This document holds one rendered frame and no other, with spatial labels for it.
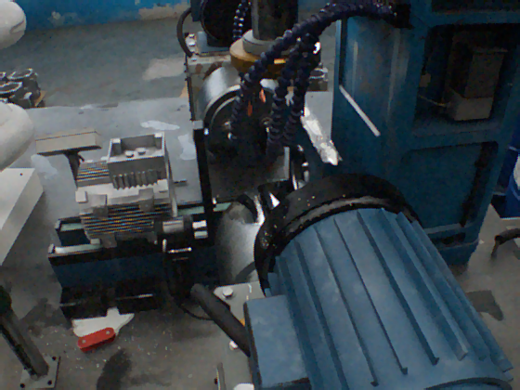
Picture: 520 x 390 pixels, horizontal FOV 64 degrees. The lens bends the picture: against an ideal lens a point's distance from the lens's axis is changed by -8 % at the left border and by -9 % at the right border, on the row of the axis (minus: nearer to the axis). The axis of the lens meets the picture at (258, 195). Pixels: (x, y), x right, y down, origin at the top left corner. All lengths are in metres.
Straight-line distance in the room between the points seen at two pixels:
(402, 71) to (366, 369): 0.59
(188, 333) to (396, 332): 0.73
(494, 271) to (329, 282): 0.90
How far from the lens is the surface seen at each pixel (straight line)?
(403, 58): 0.80
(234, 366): 0.54
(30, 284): 1.26
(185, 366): 0.97
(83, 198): 0.97
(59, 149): 1.26
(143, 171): 0.95
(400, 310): 0.34
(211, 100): 1.17
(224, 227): 0.78
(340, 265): 0.38
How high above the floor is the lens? 1.62
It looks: 37 degrees down
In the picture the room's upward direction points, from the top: 3 degrees counter-clockwise
